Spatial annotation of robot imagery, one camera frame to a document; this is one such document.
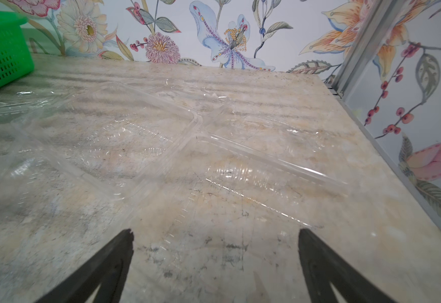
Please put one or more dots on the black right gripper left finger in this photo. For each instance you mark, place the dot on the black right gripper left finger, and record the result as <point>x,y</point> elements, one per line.
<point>104,274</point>

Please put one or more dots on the clear clamshell container front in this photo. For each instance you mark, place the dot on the clear clamshell container front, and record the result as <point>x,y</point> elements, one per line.
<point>21,104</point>

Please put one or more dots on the aluminium corner profile right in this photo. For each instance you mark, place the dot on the aluminium corner profile right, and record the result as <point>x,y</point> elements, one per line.
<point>379,22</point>

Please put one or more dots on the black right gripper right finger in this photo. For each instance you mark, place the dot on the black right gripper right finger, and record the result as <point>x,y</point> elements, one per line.
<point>324,270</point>

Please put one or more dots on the green plastic basket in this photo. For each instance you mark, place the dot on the green plastic basket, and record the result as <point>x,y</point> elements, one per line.
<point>15,56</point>

